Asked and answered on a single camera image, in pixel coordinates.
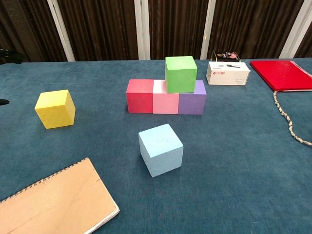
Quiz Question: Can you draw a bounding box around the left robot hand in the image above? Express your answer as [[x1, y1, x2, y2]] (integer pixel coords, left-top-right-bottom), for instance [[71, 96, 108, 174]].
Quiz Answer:
[[0, 48, 25, 106]]

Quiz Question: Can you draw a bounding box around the light blue foam cube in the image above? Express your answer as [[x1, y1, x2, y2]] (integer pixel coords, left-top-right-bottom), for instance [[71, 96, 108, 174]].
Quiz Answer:
[[138, 123, 184, 178]]

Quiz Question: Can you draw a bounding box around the beige braided rope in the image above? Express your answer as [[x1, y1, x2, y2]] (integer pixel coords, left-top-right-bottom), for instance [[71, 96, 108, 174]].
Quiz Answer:
[[273, 90, 312, 147]]

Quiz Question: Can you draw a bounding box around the red spiral notebook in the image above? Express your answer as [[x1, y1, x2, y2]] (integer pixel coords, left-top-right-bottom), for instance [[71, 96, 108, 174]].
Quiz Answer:
[[250, 60, 312, 93]]

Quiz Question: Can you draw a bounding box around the black luncheon meat tin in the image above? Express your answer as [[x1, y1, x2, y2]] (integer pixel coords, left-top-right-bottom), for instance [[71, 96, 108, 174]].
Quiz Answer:
[[210, 50, 241, 62]]

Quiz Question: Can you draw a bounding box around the dark brown curtain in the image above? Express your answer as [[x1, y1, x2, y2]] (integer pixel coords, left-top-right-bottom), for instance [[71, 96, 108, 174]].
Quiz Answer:
[[0, 0, 312, 65]]

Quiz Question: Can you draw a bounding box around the pink foam cube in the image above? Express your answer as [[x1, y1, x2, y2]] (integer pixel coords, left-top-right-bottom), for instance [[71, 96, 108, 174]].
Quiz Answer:
[[153, 79, 180, 115]]

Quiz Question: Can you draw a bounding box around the yellow foam cube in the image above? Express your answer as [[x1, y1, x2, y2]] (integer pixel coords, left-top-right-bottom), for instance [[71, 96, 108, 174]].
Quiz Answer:
[[34, 89, 76, 129]]

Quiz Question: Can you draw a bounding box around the tan spiral notebook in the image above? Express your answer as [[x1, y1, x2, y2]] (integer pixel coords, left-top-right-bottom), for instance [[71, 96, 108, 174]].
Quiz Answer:
[[0, 157, 120, 234]]

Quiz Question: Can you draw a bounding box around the green foam cube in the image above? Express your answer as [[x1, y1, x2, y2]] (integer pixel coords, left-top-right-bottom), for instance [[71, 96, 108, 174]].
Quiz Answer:
[[165, 56, 197, 94]]

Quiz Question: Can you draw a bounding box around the purple foam cube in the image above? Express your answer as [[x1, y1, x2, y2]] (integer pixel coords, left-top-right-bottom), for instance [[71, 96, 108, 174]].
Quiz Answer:
[[178, 79, 207, 116]]

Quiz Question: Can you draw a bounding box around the red foam cube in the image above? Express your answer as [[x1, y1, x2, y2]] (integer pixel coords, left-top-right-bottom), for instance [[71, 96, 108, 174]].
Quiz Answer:
[[126, 78, 155, 114]]

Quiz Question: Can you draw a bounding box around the white cardboard box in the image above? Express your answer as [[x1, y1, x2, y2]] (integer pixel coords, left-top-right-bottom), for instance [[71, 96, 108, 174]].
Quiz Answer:
[[206, 61, 251, 86]]

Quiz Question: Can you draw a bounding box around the blue felt table cover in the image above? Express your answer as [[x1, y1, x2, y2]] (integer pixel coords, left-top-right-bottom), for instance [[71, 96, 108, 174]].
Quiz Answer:
[[0, 58, 312, 234]]

